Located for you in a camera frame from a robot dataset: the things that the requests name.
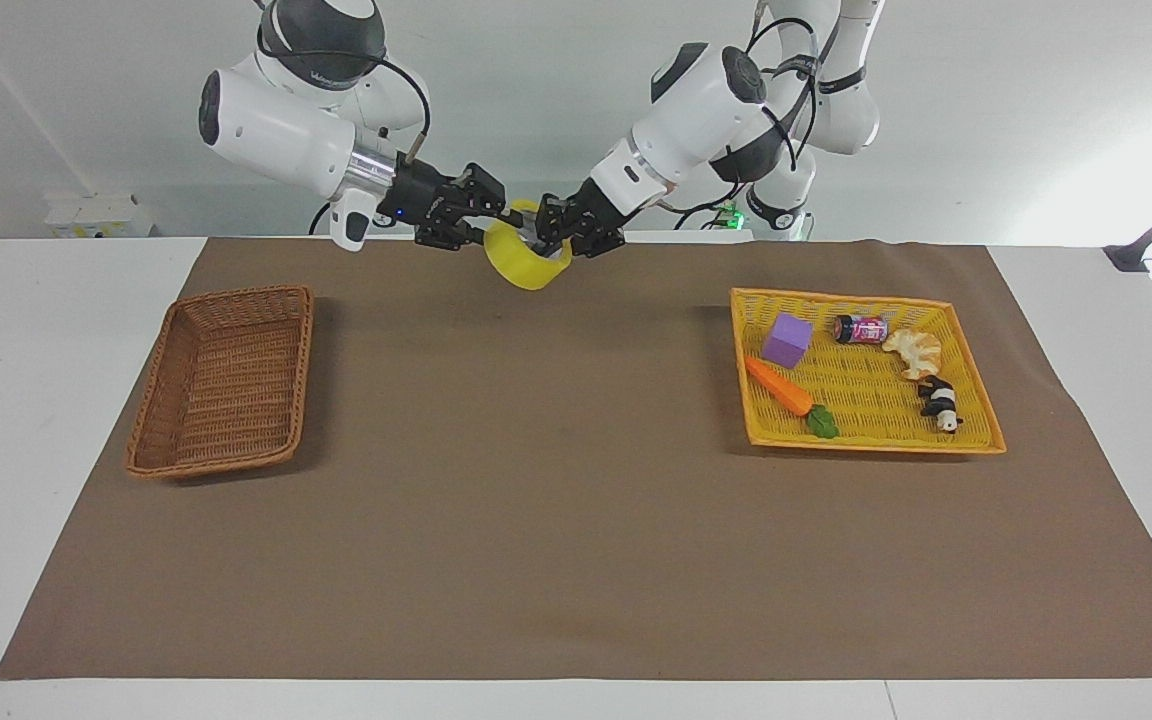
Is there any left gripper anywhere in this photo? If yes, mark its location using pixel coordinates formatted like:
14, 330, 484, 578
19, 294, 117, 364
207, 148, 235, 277
533, 177, 637, 260

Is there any yellow tape roll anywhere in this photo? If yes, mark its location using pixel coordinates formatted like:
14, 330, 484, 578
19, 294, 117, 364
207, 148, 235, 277
483, 199, 574, 292

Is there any brown wicker basket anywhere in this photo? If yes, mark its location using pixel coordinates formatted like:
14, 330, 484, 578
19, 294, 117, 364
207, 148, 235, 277
125, 285, 316, 481

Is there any yellow plastic basket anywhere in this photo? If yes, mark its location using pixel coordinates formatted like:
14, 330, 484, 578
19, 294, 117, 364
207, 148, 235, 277
730, 287, 1008, 456

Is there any black cable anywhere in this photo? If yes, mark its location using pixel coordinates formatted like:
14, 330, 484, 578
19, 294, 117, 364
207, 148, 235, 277
660, 178, 745, 231
256, 8, 433, 167
746, 16, 825, 173

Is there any small red can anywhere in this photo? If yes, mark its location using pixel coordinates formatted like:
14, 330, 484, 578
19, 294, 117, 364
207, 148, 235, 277
832, 313, 890, 347

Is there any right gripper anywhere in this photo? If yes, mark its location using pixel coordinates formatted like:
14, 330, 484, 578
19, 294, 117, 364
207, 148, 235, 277
375, 157, 527, 252

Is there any purple cube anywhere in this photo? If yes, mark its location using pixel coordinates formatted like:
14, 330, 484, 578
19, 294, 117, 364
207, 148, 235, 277
761, 311, 815, 371

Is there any white box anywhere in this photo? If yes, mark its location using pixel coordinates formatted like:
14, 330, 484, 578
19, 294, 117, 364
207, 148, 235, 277
43, 194, 156, 240

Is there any orange toy carrot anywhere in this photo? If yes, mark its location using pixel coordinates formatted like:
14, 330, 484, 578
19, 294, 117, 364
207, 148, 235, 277
744, 355, 841, 441

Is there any toy panda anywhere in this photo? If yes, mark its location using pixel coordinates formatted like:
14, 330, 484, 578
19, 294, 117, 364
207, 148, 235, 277
916, 376, 965, 436

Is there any toy croissant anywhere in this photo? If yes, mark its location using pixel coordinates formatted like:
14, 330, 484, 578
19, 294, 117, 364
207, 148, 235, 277
881, 327, 944, 383

